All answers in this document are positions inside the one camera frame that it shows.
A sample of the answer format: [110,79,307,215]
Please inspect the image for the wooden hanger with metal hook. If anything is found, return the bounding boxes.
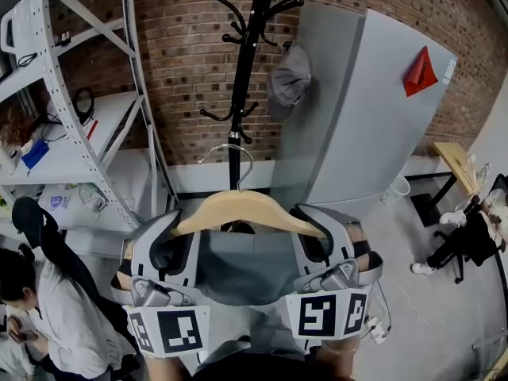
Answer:
[169,144,327,240]

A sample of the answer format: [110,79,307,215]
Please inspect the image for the black coat rack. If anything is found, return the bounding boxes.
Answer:
[189,0,306,193]

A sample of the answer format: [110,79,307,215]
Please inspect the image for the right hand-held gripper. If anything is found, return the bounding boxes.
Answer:
[284,203,384,340]

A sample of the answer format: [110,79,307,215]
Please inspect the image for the person's left hand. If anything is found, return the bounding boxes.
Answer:
[116,240,134,291]

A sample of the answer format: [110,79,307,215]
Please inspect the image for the person's black clothing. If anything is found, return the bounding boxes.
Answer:
[192,351,321,381]

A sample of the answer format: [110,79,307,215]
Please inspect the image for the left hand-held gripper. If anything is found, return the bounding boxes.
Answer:
[110,208,211,360]

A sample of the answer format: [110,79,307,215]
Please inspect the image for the blue box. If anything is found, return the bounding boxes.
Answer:
[21,138,50,171]

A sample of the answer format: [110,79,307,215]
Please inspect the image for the white plastic jug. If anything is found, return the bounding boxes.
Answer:
[0,0,41,56]

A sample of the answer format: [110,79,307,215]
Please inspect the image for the grey refrigerator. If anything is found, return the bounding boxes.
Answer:
[272,1,460,218]

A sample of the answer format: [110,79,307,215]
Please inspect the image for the white power adapter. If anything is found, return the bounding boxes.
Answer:
[364,317,389,345]

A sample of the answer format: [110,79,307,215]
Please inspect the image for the wooden table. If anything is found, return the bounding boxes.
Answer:
[431,141,490,198]

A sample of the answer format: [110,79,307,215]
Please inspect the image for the red paper sheet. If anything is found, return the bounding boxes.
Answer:
[403,45,440,98]

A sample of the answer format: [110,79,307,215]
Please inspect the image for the person's right forearm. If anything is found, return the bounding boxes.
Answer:
[314,337,360,381]

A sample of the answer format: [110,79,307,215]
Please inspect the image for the black headphones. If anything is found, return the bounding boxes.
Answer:
[71,87,97,127]

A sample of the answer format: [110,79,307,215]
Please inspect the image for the grey cap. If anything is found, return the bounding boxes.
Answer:
[266,41,314,122]

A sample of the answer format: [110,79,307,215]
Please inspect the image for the grey garment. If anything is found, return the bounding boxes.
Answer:
[193,219,318,367]

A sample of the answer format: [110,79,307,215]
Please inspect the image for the white metal shelving unit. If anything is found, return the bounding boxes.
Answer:
[0,0,180,234]

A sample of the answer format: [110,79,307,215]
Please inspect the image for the clear plastic bags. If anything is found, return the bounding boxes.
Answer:
[38,181,114,224]

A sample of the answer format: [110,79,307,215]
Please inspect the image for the person's left forearm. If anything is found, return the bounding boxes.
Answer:
[140,351,192,381]

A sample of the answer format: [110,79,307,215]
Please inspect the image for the person's right hand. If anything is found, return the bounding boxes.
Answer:
[347,221,373,272]

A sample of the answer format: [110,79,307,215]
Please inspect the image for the clear plastic cup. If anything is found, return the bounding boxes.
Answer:
[379,174,411,207]

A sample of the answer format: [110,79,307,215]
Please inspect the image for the white label sticker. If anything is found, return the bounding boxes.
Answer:
[439,52,459,87]

